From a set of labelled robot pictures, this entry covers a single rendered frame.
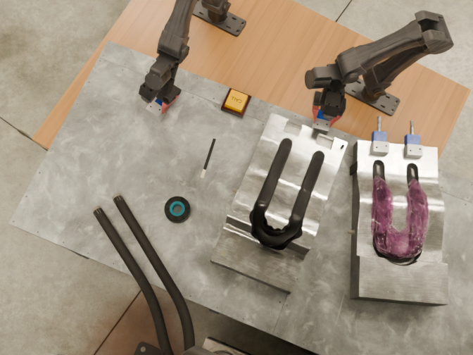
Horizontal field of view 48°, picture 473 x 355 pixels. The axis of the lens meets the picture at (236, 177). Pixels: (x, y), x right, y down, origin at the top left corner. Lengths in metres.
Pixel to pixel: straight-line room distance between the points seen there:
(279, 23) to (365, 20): 1.12
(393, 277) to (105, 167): 0.95
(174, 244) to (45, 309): 1.03
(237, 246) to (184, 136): 0.41
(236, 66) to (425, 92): 0.66
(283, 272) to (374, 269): 0.26
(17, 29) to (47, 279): 1.29
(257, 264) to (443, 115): 0.83
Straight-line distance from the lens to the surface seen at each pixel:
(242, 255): 1.61
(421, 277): 1.66
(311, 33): 1.97
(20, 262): 2.62
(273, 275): 1.61
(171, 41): 1.58
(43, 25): 3.02
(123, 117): 1.81
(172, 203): 1.67
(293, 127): 1.73
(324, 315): 1.68
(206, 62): 1.88
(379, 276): 1.62
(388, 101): 1.90
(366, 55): 1.58
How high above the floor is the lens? 2.45
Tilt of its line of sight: 74 degrees down
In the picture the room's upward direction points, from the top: 8 degrees clockwise
